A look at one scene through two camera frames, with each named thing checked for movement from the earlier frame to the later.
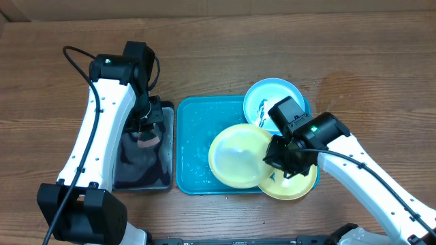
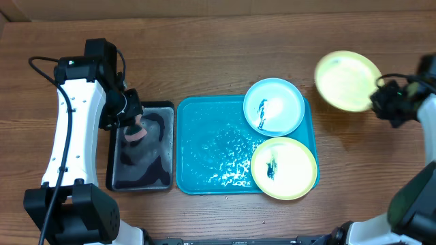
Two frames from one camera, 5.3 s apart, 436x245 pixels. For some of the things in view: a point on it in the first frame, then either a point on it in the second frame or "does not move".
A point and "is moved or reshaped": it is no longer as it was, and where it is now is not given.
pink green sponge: (146, 138) is moved or reshaped
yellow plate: (236, 154) -> (346, 79)
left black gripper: (158, 117) -> (110, 124)
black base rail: (300, 240) does not move
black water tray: (139, 168) does not move
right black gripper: (277, 158) -> (381, 101)
